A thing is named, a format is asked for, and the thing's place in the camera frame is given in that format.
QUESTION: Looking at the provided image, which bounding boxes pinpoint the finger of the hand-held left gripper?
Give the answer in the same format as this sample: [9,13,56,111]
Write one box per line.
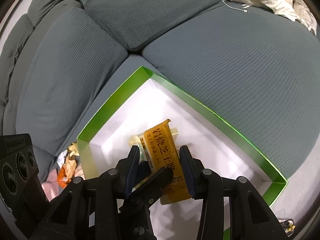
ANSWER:
[137,160,152,183]
[117,166,174,240]

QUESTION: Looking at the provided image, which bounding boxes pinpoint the orange snack packet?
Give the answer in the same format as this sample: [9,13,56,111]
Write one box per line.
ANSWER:
[57,164,77,188]

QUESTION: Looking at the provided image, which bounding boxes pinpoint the green box white inside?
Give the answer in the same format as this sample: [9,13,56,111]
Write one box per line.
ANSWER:
[76,66,288,240]

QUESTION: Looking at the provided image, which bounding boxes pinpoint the grey sofa back cushion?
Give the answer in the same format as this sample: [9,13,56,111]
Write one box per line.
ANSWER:
[16,7,128,153]
[82,0,228,53]

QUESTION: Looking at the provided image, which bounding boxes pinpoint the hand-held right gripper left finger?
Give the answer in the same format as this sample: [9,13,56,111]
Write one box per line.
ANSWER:
[30,145,140,240]

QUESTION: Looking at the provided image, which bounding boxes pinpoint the yellow snack packet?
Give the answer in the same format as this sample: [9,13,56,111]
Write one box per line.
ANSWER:
[143,119,194,205]

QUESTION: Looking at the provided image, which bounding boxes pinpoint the grey sofa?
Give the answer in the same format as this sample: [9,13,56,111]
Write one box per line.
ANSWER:
[0,0,320,240]

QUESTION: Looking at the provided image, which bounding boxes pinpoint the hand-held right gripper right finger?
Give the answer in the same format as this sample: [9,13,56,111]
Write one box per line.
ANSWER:
[179,145,280,240]

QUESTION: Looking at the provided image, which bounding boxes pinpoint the brown and cream snack packet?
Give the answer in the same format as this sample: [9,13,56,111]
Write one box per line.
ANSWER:
[64,141,80,165]

